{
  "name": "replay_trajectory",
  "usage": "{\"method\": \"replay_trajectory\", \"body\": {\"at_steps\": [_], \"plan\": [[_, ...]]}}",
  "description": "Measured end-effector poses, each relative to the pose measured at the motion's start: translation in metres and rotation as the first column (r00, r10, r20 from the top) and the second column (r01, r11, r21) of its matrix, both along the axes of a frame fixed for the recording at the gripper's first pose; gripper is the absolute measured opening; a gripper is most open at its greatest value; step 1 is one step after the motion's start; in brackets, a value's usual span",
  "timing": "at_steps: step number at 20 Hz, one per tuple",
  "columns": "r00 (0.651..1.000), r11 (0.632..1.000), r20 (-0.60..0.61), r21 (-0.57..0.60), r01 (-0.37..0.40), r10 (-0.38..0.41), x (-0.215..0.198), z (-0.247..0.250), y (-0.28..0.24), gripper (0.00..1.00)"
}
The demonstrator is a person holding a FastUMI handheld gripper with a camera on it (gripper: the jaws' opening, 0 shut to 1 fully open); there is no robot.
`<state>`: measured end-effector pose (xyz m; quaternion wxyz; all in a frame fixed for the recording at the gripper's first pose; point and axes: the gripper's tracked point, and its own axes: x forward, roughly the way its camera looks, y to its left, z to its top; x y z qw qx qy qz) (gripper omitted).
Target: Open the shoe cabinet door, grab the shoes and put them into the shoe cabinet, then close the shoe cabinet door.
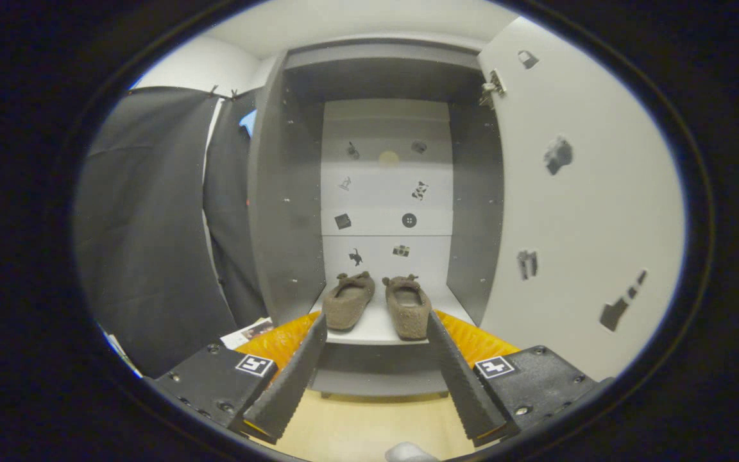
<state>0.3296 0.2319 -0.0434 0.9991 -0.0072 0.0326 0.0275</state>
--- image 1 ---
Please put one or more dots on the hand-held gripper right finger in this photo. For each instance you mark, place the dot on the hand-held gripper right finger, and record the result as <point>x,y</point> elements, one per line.
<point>462,382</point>

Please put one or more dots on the white book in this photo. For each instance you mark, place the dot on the white book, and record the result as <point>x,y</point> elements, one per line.
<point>241,335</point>

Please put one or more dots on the brown fuzzy shoe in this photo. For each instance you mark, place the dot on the brown fuzzy shoe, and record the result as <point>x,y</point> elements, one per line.
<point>347,305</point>
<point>407,308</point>

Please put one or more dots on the dark grey shoe cabinet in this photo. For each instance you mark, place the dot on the dark grey shoe cabinet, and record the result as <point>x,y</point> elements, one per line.
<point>286,224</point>

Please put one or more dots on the black backdrop cloth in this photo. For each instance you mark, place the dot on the black backdrop cloth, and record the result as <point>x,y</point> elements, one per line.
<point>151,224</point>

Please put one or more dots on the metal door hinge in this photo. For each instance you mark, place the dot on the metal door hinge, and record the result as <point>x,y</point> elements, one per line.
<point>494,83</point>

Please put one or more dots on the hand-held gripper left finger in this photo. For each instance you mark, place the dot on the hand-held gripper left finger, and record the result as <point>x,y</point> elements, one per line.
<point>292,382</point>

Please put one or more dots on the white shoe cabinet door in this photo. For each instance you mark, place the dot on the white shoe cabinet door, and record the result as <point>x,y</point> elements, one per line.
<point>575,224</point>

